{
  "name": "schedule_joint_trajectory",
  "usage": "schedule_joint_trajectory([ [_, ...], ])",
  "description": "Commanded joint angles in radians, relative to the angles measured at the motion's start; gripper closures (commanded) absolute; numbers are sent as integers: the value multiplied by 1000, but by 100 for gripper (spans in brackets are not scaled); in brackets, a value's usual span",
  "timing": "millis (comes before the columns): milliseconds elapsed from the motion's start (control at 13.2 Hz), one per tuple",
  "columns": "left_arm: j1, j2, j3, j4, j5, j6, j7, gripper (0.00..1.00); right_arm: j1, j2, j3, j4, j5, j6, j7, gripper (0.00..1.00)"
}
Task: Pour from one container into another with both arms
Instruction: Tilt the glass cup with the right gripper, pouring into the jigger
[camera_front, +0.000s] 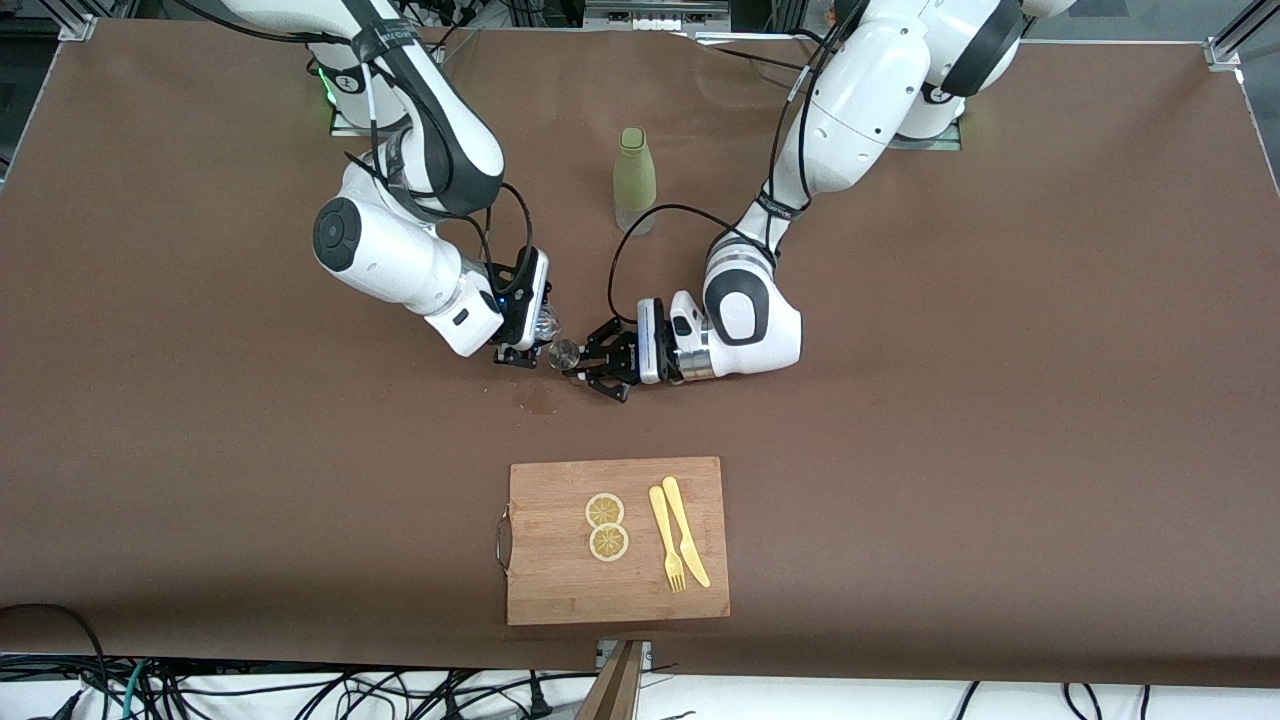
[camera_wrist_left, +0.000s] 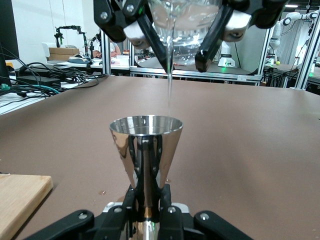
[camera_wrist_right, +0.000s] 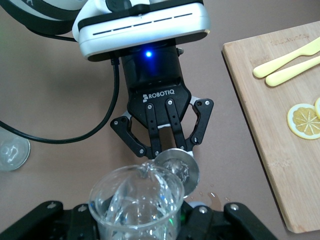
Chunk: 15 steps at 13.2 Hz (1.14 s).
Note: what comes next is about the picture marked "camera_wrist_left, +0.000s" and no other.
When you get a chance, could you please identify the stacked cardboard boxes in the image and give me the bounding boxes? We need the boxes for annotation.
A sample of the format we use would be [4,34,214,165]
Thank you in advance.
[48,46,81,61]

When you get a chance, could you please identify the black monitor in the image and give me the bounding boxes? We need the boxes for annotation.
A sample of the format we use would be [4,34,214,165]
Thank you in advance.
[0,0,20,85]

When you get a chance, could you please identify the brown table cover sheet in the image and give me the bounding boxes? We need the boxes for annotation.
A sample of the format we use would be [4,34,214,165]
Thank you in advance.
[0,74,320,240]

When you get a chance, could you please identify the black power adapter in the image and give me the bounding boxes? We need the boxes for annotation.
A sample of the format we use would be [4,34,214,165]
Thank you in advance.
[15,74,62,88]

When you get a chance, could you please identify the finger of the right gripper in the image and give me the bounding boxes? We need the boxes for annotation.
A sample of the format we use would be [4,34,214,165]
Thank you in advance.
[92,0,172,71]
[194,0,288,73]

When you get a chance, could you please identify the aluminium frame post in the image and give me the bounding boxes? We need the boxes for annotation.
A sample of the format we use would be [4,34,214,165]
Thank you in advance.
[128,43,138,76]
[294,14,320,91]
[100,28,113,76]
[259,27,273,85]

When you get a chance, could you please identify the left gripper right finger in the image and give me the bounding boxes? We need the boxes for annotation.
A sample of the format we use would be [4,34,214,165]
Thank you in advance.
[157,183,253,240]

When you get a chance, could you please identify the white jointed robot arm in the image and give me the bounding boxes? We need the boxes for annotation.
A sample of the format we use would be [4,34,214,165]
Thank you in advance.
[271,9,320,51]

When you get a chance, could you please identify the steel hourglass jigger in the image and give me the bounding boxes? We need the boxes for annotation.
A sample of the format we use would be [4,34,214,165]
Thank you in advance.
[108,115,185,240]

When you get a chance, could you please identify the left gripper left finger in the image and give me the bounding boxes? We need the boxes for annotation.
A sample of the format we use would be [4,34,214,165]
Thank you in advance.
[24,184,141,240]

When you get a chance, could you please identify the aluminium frame rail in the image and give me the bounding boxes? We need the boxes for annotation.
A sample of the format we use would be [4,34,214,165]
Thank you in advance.
[129,69,263,87]

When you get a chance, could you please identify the small clear glass cup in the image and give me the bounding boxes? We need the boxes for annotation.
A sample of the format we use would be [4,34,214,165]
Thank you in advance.
[147,0,226,67]

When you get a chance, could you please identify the tangled black cable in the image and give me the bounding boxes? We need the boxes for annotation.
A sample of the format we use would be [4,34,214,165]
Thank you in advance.
[18,61,107,87]

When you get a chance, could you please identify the wooden cutting board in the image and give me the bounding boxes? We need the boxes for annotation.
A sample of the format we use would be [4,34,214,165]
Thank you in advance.
[0,174,54,240]

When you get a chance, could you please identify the teal cable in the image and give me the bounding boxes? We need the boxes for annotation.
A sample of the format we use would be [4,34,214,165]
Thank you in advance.
[0,83,62,96]

